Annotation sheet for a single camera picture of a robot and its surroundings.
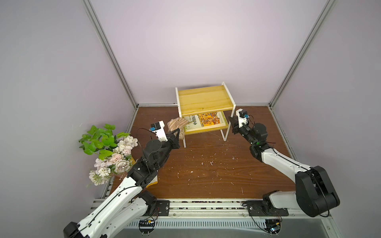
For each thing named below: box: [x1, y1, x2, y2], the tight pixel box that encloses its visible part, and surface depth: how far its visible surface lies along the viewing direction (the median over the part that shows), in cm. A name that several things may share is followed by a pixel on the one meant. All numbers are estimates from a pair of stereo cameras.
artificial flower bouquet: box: [78, 123, 138, 186], surface depth 63 cm
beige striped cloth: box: [167, 117, 189, 140], surface depth 69 cm
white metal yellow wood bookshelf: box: [175, 81, 237, 149], surface depth 83 cm
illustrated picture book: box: [197, 112, 224, 127], surface depth 91 cm
